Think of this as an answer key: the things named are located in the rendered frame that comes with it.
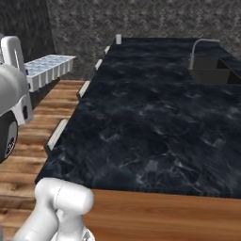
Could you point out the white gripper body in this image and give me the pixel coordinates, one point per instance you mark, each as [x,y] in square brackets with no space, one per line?
[13,51]

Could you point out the dark sink basin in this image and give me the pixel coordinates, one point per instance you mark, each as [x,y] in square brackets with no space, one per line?
[208,73]

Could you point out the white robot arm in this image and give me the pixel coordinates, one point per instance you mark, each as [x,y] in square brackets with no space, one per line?
[62,200]

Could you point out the wooden counter cabinet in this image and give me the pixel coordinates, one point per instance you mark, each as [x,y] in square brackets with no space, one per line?
[163,216]

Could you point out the silver sink tap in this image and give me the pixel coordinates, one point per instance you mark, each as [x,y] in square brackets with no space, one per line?
[195,49]

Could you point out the white ice cube tray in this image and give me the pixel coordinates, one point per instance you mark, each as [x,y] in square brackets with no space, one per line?
[47,67]

